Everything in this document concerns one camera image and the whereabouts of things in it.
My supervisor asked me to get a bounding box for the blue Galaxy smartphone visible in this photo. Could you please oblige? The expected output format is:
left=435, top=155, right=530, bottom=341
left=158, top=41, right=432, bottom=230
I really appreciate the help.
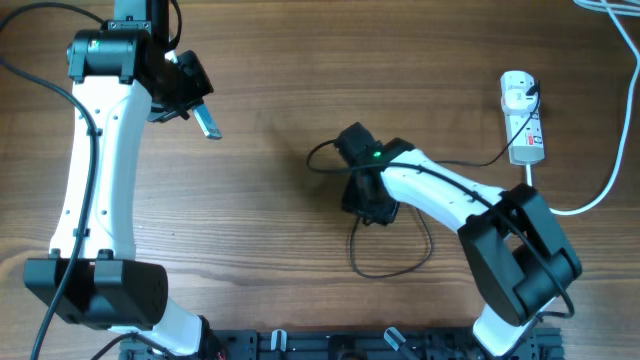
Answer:
left=193, top=103, right=222, bottom=140

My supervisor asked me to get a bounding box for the white power strip socket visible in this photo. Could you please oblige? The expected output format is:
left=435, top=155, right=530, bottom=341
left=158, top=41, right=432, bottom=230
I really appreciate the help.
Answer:
left=500, top=70, right=545, bottom=166

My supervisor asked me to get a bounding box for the black USB charging cable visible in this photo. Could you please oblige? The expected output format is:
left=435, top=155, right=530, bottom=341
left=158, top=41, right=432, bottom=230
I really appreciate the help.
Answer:
left=348, top=80, right=542, bottom=280

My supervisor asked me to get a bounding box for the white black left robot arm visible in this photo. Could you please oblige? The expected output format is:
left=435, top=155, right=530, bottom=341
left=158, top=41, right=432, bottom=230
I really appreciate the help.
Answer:
left=24, top=1, right=223, bottom=359

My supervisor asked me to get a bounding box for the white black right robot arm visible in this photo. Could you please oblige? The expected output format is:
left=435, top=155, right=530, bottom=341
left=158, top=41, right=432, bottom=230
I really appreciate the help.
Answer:
left=331, top=123, right=582, bottom=357

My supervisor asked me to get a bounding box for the white USB charger plug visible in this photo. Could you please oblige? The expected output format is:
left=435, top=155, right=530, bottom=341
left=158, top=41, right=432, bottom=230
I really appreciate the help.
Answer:
left=501, top=88, right=537, bottom=116

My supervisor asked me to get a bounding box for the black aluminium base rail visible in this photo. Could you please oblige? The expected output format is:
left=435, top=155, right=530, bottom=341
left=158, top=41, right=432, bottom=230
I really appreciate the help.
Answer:
left=119, top=328, right=565, bottom=360

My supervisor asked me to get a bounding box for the white power strip cord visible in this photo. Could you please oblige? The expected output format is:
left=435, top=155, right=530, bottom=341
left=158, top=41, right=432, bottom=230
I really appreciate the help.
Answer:
left=524, top=0, right=640, bottom=217

